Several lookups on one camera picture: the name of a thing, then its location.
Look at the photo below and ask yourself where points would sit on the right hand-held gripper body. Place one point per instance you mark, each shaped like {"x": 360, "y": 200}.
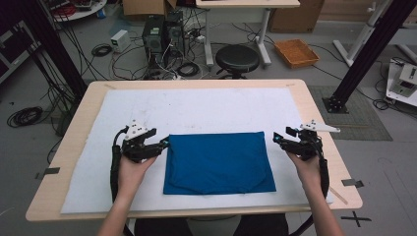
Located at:
{"x": 306, "y": 147}

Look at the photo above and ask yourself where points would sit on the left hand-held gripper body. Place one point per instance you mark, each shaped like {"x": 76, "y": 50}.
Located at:
{"x": 139, "y": 150}

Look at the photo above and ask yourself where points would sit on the blue t-shirt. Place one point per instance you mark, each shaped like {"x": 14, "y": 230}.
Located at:
{"x": 218, "y": 164}

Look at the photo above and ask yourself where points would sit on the person's left hand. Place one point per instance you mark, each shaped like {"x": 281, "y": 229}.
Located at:
{"x": 131, "y": 175}

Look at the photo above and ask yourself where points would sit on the person's right hand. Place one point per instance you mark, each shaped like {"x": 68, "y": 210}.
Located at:
{"x": 309, "y": 173}

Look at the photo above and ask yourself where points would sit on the white table mat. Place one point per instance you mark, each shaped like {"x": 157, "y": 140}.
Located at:
{"x": 196, "y": 108}

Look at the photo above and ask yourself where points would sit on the grey tape piece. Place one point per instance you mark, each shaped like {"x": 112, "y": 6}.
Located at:
{"x": 350, "y": 182}

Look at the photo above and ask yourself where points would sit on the thin wooden stick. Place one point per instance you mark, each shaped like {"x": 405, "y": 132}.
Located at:
{"x": 339, "y": 196}

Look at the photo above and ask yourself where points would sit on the grey floor mat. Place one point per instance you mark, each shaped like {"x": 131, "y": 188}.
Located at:
{"x": 360, "y": 105}

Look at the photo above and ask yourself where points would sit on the person's legs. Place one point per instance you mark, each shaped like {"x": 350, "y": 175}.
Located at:
{"x": 157, "y": 227}

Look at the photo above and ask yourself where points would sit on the orange basket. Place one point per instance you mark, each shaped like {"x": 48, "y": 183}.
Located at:
{"x": 296, "y": 52}

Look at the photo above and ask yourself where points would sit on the black tape cross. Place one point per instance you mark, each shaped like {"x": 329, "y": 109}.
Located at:
{"x": 355, "y": 219}

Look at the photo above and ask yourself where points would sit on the grey floor tape strip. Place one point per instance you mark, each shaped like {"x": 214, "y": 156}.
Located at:
{"x": 51, "y": 170}

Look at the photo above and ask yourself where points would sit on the black round stool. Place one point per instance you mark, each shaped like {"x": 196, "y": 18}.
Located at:
{"x": 236, "y": 58}

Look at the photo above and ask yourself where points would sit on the black computer tower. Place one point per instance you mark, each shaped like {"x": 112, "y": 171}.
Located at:
{"x": 174, "y": 32}
{"x": 153, "y": 39}

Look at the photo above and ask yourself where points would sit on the small white box device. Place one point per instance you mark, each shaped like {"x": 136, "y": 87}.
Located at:
{"x": 120, "y": 41}

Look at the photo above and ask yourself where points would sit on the cardboard box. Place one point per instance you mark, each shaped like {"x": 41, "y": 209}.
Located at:
{"x": 144, "y": 6}
{"x": 295, "y": 16}

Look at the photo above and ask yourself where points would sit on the white metal stand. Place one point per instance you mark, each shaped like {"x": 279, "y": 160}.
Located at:
{"x": 360, "y": 36}

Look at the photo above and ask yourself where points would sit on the white machine on floor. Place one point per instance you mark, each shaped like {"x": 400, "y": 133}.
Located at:
{"x": 405, "y": 82}

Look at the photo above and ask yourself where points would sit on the round white table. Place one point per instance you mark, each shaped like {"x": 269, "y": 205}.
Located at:
{"x": 88, "y": 11}

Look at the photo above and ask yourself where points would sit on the white desk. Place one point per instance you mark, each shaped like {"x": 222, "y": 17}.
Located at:
{"x": 246, "y": 3}

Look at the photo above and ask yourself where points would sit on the dark equipment cabinet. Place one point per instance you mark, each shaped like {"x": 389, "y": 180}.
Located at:
{"x": 13, "y": 46}

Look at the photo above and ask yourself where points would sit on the black metal frame post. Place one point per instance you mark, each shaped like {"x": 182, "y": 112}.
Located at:
{"x": 55, "y": 49}
{"x": 370, "y": 49}

